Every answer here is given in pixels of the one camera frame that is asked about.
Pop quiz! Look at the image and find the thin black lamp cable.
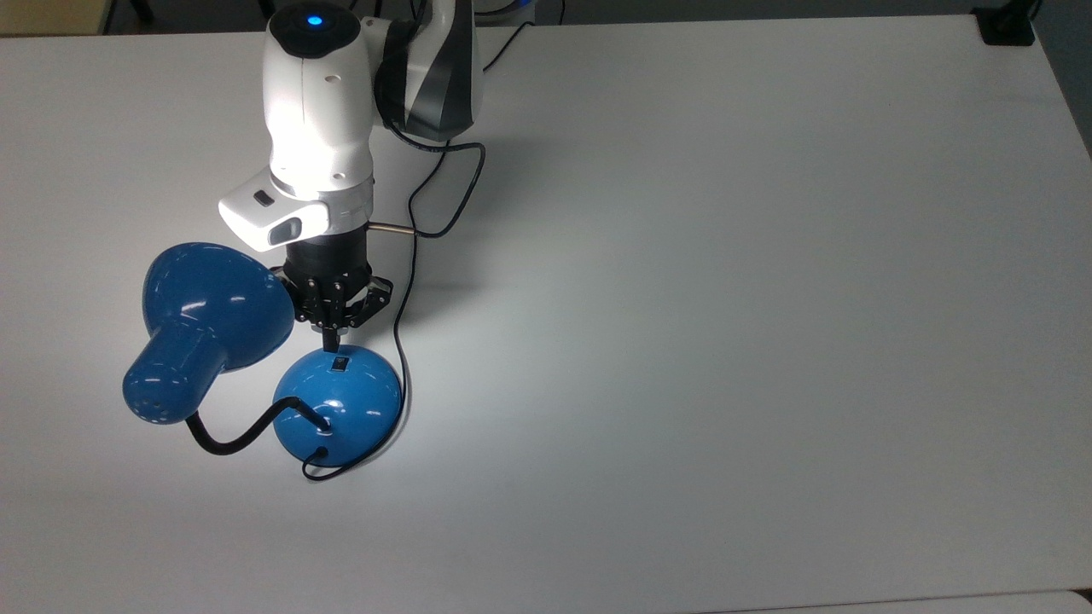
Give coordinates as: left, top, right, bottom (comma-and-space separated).
301, 152, 453, 481

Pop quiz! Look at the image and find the blue gooseneck desk lamp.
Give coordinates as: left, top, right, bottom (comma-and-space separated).
122, 242, 404, 468

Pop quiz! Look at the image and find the black table clamp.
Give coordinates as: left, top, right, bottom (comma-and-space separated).
973, 4, 1038, 46

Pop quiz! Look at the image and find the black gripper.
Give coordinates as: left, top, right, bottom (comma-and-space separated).
271, 226, 395, 353

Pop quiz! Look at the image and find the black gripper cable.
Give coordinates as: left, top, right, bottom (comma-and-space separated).
369, 115, 487, 240

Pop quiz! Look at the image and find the tan wooden board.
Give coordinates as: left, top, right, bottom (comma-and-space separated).
0, 0, 117, 37

